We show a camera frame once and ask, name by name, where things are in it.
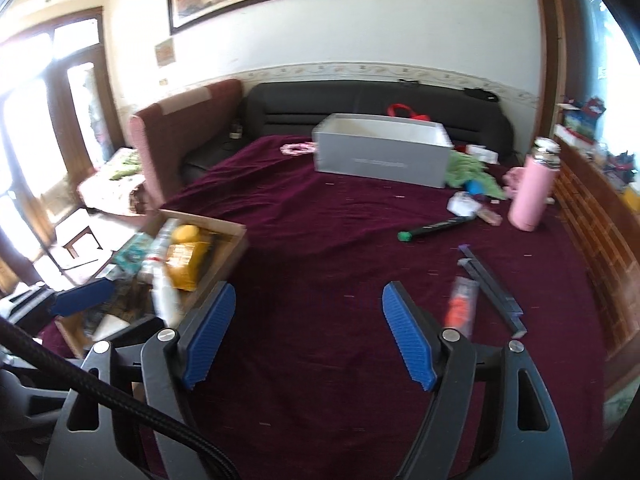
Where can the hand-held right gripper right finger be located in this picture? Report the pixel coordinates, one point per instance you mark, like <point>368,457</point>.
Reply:
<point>407,335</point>

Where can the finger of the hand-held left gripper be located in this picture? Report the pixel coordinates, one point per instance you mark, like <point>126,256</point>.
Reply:
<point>82,297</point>

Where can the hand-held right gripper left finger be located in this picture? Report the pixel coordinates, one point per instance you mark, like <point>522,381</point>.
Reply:
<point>210,335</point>

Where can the tall white bottle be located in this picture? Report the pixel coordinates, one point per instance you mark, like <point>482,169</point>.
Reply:
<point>167,300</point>

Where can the teal packet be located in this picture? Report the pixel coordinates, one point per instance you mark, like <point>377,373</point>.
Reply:
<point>131,252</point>

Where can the yellow box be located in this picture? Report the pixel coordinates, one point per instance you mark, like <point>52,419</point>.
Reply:
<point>187,265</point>

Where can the yellow ball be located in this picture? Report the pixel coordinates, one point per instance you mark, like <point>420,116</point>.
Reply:
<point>185,234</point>

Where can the clear orange blister package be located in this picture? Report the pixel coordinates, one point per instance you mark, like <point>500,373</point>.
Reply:
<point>460,305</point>

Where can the white low stool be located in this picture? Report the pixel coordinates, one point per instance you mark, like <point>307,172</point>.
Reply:
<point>65,232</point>

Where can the grey-capped black marker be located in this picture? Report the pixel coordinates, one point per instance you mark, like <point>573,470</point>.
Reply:
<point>500,310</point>

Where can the purple-capped black marker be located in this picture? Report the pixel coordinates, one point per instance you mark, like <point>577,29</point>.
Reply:
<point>492,280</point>

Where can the green-capped black marker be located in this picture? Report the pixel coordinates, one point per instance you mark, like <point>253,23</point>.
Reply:
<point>435,226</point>

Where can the maroon blanket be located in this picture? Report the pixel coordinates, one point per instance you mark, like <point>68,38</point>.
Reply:
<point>325,240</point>

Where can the green patterned cushion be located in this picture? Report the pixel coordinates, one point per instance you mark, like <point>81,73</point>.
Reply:
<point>115,175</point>

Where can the white multi-port charger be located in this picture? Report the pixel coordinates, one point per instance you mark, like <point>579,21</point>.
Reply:
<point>462,204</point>

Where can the beige packet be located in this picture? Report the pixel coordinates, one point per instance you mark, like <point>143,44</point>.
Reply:
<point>490,216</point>

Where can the small blue object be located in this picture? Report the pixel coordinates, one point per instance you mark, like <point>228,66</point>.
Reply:
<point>475,188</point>

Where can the green cloth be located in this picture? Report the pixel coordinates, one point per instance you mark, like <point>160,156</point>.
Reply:
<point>465,170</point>

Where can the grey rectangular box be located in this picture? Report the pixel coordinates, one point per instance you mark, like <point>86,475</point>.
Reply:
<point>380,160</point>

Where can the pink water bottle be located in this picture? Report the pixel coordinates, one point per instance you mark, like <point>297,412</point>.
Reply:
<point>530,195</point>

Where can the small white box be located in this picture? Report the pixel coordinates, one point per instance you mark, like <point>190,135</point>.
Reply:
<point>482,152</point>

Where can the wooden glass door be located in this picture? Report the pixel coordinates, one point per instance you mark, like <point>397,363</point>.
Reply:
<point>107,100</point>

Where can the pink scrunchie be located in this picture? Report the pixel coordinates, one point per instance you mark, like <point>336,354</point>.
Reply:
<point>297,148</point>

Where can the wooden cabinet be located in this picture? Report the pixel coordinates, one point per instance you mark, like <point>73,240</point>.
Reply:
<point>600,240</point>

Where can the red bag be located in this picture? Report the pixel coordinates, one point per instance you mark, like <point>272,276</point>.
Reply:
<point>400,107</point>

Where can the black sofa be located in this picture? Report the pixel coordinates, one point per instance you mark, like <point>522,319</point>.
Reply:
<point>300,105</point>

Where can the black pouch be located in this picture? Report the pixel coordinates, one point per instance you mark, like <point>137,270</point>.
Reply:
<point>480,95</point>

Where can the colourful cardboard box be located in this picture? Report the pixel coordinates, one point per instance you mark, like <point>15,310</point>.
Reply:
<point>582,120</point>

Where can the small wall picture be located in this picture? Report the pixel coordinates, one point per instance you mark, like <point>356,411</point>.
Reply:
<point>164,52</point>

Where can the brown wooden post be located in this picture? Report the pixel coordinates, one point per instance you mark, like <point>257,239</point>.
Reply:
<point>547,35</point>

